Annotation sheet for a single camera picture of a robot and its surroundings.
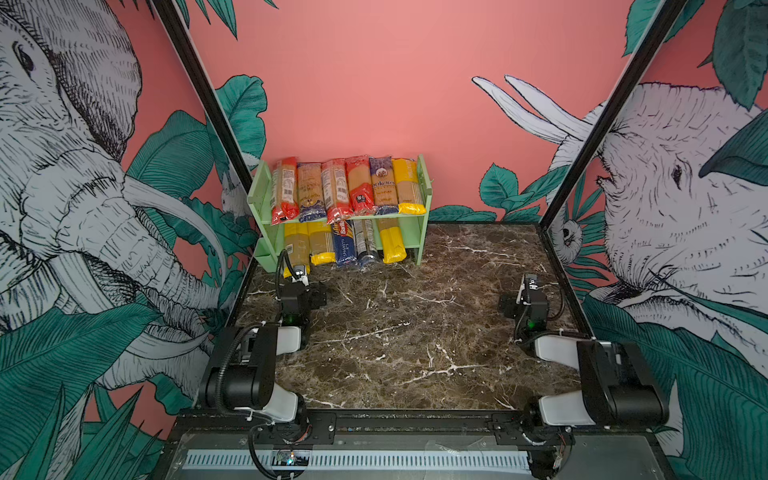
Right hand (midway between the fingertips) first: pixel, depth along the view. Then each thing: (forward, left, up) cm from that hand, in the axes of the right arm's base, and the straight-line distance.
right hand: (519, 289), depth 93 cm
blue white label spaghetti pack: (+7, +48, +9) cm, 49 cm away
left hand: (+2, +69, +3) cm, 69 cm away
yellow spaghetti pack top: (+22, +36, +23) cm, 48 cm away
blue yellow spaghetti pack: (+15, +63, +24) cm, 70 cm away
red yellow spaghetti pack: (+22, +50, +24) cm, 59 cm away
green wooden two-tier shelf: (+10, +78, +17) cm, 80 cm away
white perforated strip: (-44, +50, -7) cm, 67 cm away
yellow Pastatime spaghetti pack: (+11, +63, +9) cm, 64 cm away
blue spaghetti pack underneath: (+11, +55, +9) cm, 57 cm away
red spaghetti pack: (+14, +71, +24) cm, 76 cm away
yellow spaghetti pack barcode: (+11, +71, +9) cm, 72 cm away
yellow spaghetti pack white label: (+9, +40, +8) cm, 42 cm away
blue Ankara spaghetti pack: (+22, +43, +24) cm, 53 cm away
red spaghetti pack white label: (+19, +57, +24) cm, 64 cm away
